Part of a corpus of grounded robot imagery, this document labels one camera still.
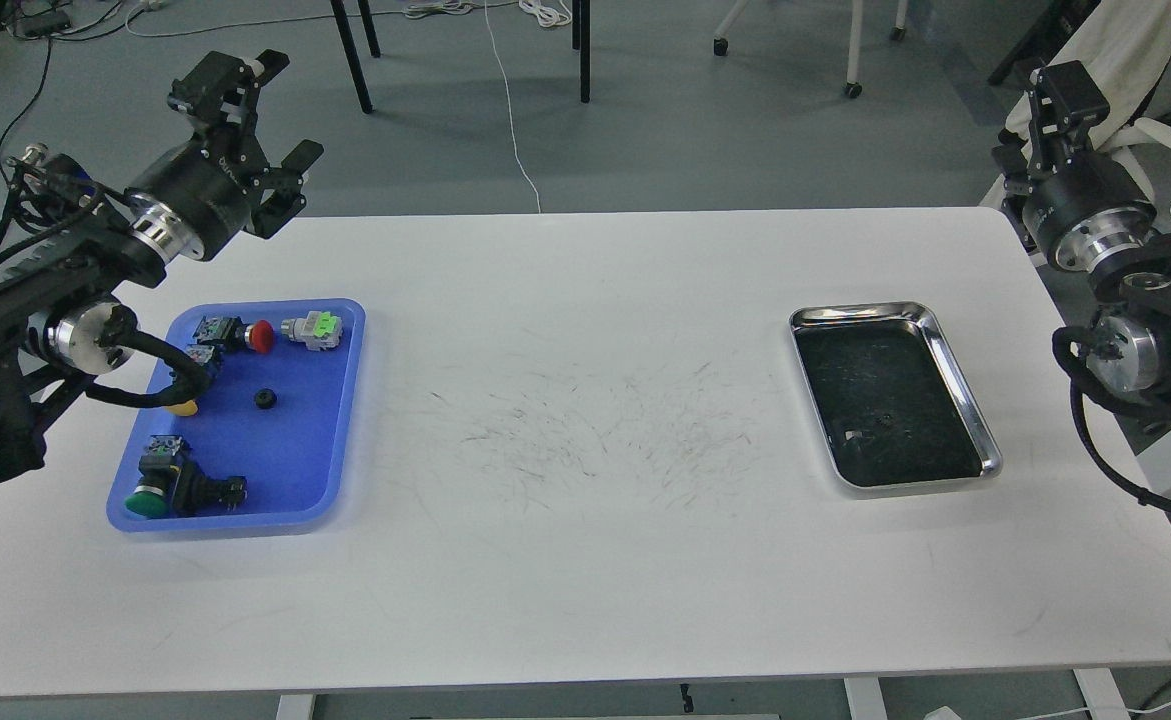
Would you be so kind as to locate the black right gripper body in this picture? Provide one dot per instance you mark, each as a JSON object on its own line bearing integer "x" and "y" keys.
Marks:
{"x": 1086, "y": 211}

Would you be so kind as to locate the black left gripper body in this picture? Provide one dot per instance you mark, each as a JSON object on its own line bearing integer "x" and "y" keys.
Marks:
{"x": 192, "y": 200}

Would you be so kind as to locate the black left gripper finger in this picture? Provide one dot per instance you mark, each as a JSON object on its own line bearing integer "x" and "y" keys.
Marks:
{"x": 219, "y": 99}
{"x": 275, "y": 194}

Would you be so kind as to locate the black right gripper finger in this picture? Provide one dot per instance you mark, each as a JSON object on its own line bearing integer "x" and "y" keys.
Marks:
{"x": 1012, "y": 188}
{"x": 1065, "y": 104}

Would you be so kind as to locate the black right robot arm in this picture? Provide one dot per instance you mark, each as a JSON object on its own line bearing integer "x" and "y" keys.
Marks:
{"x": 1122, "y": 359}

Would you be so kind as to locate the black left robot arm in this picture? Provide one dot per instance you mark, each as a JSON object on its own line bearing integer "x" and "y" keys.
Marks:
{"x": 67, "y": 241}

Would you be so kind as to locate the beige cloth on chair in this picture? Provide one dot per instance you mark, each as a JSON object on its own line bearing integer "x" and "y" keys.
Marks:
{"x": 1125, "y": 46}

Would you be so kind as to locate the white caster chair legs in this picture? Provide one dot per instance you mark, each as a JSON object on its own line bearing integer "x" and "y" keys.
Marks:
{"x": 832, "y": 34}

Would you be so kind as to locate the blue plastic tray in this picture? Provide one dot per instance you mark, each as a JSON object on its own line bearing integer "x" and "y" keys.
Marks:
{"x": 292, "y": 455}

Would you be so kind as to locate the steel tray with black mat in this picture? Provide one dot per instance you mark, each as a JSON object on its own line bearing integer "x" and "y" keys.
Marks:
{"x": 896, "y": 412}

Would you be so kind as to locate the green grey switch part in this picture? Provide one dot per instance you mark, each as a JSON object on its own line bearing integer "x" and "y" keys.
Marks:
{"x": 317, "y": 330}

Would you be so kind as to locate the red push button switch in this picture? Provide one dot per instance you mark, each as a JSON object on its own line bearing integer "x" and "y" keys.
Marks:
{"x": 233, "y": 334}

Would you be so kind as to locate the green push button switch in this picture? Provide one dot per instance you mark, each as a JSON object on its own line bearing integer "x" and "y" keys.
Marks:
{"x": 161, "y": 465}

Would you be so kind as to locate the black switch contact block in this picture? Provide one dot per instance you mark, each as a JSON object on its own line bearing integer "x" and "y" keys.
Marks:
{"x": 195, "y": 491}

